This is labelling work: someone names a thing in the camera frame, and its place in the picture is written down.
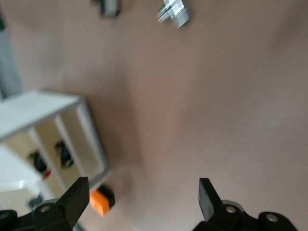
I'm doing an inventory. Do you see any silver metal fitting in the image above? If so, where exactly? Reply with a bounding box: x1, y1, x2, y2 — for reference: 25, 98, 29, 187
156, 0, 192, 30

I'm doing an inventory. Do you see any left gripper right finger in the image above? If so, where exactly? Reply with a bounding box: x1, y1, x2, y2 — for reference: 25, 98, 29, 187
198, 177, 246, 231

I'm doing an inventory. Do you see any white drawer cabinet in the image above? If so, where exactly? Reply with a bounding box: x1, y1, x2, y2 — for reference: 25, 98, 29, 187
0, 89, 111, 217

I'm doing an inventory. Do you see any dark button green cap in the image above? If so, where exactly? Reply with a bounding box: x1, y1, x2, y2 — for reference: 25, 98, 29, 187
54, 139, 74, 169

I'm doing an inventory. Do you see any dark button red cap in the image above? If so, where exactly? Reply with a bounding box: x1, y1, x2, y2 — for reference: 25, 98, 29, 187
27, 149, 52, 180

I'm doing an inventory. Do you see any orange box black base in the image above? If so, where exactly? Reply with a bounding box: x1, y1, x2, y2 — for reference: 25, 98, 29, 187
89, 184, 116, 218

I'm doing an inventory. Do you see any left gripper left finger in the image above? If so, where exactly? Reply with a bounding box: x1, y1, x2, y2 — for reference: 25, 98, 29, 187
31, 177, 91, 231

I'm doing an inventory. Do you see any black square push button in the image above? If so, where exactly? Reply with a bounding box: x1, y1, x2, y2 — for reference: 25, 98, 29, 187
90, 0, 121, 18

